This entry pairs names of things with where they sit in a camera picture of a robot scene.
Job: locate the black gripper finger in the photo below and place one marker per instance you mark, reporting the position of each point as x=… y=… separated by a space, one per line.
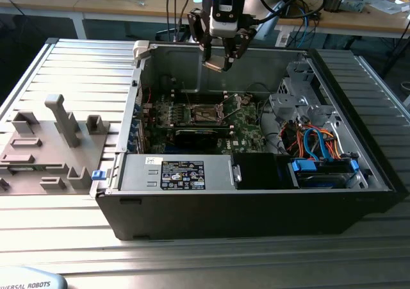
x=206 y=53
x=228 y=64

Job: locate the silver CPU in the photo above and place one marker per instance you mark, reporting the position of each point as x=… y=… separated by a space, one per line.
x=214 y=64

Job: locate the metal locking lever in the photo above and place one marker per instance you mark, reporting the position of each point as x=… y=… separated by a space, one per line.
x=187 y=94

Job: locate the silver coin battery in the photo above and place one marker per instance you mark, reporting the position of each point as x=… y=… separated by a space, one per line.
x=245 y=100

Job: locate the beige case latch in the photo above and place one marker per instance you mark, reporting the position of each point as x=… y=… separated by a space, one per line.
x=141 y=49

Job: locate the silver metal drive cage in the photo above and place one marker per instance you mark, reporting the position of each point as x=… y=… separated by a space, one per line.
x=283 y=106

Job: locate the green motherboard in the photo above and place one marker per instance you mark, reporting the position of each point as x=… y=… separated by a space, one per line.
x=248 y=132

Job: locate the black graphics card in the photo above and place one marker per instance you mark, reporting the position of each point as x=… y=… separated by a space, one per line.
x=195 y=138

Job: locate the black plastic shroud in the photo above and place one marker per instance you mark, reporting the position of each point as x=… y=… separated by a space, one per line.
x=256 y=170

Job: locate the wooden desk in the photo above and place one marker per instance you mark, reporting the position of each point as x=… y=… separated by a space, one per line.
x=352 y=21
x=96 y=5

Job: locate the copper heatsink cooler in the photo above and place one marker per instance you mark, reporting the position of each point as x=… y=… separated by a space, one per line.
x=334 y=2

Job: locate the hard disk in blue carrier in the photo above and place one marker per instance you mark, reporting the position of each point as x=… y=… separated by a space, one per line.
x=304 y=167

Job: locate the grey power supply unit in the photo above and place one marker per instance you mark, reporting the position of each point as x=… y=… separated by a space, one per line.
x=137 y=173

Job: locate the black PC case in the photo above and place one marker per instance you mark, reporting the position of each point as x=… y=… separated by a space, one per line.
x=224 y=215

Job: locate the blue case latch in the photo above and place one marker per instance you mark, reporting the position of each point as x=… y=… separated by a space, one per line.
x=98 y=175

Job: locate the grey parts rack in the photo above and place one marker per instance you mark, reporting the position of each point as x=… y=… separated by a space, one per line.
x=48 y=161

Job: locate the pale blue teach pendant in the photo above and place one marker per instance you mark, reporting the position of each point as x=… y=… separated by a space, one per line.
x=32 y=279

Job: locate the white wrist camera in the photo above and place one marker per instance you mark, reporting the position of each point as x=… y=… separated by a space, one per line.
x=224 y=26

